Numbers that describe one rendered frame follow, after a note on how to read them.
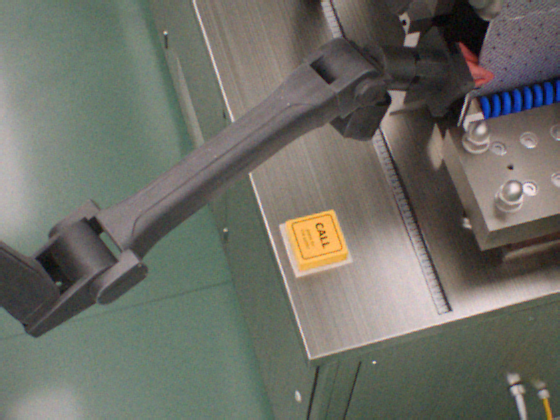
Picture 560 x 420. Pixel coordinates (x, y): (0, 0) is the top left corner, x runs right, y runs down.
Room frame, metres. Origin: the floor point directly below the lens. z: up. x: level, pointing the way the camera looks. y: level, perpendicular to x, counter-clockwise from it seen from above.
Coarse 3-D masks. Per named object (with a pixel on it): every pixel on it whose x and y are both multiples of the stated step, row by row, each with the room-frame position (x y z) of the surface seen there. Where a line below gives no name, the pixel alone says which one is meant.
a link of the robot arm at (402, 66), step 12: (372, 48) 0.87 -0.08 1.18; (384, 48) 0.86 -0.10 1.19; (396, 48) 0.87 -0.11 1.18; (384, 60) 0.84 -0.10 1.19; (396, 60) 0.85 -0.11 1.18; (408, 60) 0.86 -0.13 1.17; (396, 72) 0.84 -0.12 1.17; (408, 72) 0.85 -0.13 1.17; (396, 84) 0.83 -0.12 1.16; (408, 84) 0.84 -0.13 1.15; (384, 96) 0.83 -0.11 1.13
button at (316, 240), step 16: (288, 224) 0.74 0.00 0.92; (304, 224) 0.74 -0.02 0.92; (320, 224) 0.75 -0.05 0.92; (336, 224) 0.75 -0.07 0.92; (304, 240) 0.72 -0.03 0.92; (320, 240) 0.72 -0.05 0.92; (336, 240) 0.72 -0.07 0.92; (304, 256) 0.69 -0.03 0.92; (320, 256) 0.70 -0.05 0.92; (336, 256) 0.70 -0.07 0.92
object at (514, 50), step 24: (504, 24) 0.91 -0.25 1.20; (528, 24) 0.92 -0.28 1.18; (552, 24) 0.94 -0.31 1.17; (504, 48) 0.92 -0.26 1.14; (528, 48) 0.93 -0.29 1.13; (552, 48) 0.94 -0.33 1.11; (504, 72) 0.92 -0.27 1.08; (528, 72) 0.93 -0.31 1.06; (552, 72) 0.95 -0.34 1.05; (480, 96) 0.91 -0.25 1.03
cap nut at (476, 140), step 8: (480, 120) 0.85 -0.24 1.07; (472, 128) 0.83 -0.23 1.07; (480, 128) 0.83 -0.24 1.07; (488, 128) 0.84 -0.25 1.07; (464, 136) 0.84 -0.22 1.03; (472, 136) 0.83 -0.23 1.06; (480, 136) 0.82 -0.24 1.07; (488, 136) 0.83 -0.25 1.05; (464, 144) 0.83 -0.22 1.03; (472, 144) 0.82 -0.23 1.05; (480, 144) 0.82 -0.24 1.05; (488, 144) 0.83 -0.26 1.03; (472, 152) 0.82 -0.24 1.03; (480, 152) 0.82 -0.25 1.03
